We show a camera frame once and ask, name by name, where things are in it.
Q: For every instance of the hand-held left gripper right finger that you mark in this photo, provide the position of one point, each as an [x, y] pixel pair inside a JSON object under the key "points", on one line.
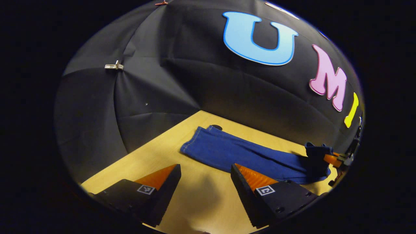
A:
{"points": [[243, 195]]}

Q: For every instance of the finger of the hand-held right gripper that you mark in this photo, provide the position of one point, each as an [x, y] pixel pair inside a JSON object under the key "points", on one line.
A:
{"points": [[332, 160]]}

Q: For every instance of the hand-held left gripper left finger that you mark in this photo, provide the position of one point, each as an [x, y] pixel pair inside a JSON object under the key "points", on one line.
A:
{"points": [[167, 191]]}

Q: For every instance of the blue jeans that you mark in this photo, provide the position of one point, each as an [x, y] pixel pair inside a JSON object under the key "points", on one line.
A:
{"points": [[227, 152]]}

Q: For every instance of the black backdrop cloth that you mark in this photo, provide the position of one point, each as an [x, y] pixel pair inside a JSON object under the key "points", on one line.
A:
{"points": [[195, 91]]}

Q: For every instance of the silver cloth clip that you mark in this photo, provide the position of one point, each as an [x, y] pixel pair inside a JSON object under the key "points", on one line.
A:
{"points": [[113, 66]]}

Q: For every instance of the pink cloth clip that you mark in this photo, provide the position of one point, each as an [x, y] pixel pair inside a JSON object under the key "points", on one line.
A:
{"points": [[161, 3]]}

